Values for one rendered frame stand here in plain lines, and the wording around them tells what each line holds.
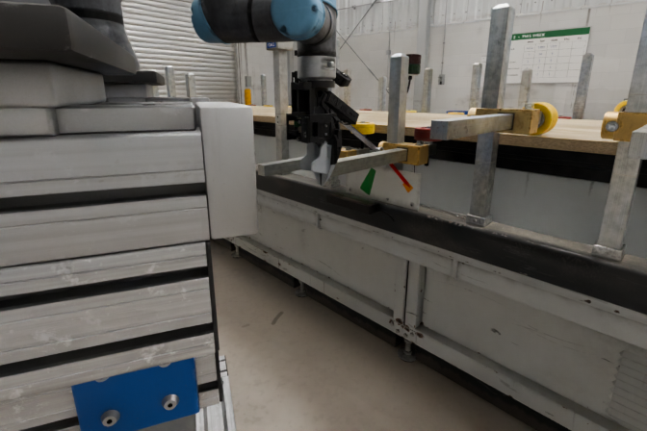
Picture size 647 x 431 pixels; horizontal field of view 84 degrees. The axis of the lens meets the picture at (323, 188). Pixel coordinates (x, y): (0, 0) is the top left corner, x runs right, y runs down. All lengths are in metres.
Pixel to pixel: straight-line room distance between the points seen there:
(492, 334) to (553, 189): 0.52
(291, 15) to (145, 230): 0.42
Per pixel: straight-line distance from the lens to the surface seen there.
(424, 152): 0.98
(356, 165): 0.82
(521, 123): 0.85
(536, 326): 1.27
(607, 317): 0.95
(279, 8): 0.60
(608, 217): 0.85
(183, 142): 0.24
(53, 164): 0.26
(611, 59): 8.06
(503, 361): 1.38
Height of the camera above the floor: 1.00
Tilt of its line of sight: 15 degrees down
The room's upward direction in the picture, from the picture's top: straight up
